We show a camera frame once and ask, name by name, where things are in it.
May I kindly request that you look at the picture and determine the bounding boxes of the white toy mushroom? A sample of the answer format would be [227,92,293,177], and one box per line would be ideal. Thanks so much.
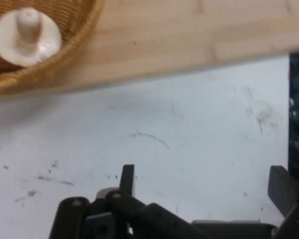
[0,7,63,67]

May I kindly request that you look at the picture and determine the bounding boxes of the bamboo cutting board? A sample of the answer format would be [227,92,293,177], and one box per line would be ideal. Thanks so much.
[0,0,299,98]

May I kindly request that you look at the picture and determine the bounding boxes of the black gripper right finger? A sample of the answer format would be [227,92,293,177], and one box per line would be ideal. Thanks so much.
[268,165,299,239]

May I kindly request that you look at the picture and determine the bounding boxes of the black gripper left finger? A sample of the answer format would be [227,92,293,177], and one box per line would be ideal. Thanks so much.
[49,164,208,239]

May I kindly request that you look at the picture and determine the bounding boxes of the woven wicker basket with handles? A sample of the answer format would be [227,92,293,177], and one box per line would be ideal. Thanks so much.
[0,0,104,94]

